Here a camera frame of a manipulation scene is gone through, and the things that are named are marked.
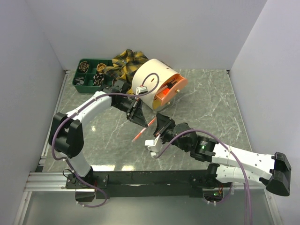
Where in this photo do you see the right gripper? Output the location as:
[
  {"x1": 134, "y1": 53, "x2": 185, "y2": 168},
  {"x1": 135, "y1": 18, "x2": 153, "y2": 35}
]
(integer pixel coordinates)
[{"x1": 153, "y1": 113, "x2": 190, "y2": 153}]

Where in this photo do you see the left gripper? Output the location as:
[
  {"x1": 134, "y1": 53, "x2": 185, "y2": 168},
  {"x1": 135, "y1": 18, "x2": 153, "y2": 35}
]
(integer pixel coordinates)
[{"x1": 113, "y1": 97, "x2": 148, "y2": 128}]

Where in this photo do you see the orange pencil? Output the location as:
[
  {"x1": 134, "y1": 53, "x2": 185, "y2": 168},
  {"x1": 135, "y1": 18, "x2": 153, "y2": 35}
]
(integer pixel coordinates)
[{"x1": 132, "y1": 118, "x2": 156, "y2": 142}]

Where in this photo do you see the black orange highlighter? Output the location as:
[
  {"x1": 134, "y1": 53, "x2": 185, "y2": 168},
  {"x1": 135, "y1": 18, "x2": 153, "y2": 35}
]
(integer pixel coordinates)
[{"x1": 162, "y1": 82, "x2": 173, "y2": 95}]

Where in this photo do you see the black white marker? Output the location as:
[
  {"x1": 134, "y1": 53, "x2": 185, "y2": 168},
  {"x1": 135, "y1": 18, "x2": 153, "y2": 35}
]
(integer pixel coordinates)
[{"x1": 164, "y1": 79, "x2": 177, "y2": 89}]

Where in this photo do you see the round cream drawer organizer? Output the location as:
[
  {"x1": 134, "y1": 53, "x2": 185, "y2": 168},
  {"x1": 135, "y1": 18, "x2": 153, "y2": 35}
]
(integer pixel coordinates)
[{"x1": 132, "y1": 59, "x2": 188, "y2": 112}]

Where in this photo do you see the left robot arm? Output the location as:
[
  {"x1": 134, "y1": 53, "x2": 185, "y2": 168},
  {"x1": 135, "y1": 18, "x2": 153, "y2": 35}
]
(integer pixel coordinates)
[{"x1": 48, "y1": 80, "x2": 148, "y2": 188}]

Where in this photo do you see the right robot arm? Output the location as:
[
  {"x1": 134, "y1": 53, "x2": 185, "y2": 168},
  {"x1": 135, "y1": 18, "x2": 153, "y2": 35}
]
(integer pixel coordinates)
[{"x1": 147, "y1": 113, "x2": 292, "y2": 196}]

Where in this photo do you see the yellow plaid cloth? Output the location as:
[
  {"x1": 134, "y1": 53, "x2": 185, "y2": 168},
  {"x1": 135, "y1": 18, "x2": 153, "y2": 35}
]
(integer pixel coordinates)
[{"x1": 103, "y1": 49, "x2": 149, "y2": 84}]

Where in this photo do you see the black floral rolled tie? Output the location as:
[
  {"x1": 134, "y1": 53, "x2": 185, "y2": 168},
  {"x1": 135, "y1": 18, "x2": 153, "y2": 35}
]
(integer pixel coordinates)
[{"x1": 93, "y1": 73, "x2": 105, "y2": 86}]

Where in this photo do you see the green compartment tray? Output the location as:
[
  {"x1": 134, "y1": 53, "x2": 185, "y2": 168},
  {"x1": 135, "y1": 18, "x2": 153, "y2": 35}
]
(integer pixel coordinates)
[{"x1": 72, "y1": 59, "x2": 118, "y2": 93}]

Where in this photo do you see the tan rolled item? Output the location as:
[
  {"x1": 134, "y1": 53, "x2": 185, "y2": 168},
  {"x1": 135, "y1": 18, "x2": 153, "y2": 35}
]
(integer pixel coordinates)
[{"x1": 96, "y1": 63, "x2": 106, "y2": 73}]

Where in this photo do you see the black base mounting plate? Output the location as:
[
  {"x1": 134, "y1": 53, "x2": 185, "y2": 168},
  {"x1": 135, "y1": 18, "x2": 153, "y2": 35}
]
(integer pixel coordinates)
[{"x1": 65, "y1": 170, "x2": 233, "y2": 202}]

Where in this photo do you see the brown patterned rolled tie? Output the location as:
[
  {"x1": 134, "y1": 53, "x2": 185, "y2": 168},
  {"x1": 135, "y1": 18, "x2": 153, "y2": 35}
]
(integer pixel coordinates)
[{"x1": 78, "y1": 60, "x2": 90, "y2": 73}]

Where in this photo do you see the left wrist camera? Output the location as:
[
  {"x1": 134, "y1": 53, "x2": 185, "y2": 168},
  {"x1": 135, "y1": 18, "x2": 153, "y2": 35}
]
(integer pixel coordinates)
[{"x1": 135, "y1": 86, "x2": 148, "y2": 95}]

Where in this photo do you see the aluminium rail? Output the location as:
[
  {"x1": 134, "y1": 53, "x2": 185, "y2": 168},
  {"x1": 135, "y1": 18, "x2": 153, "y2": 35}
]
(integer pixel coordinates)
[{"x1": 25, "y1": 171, "x2": 272, "y2": 192}]

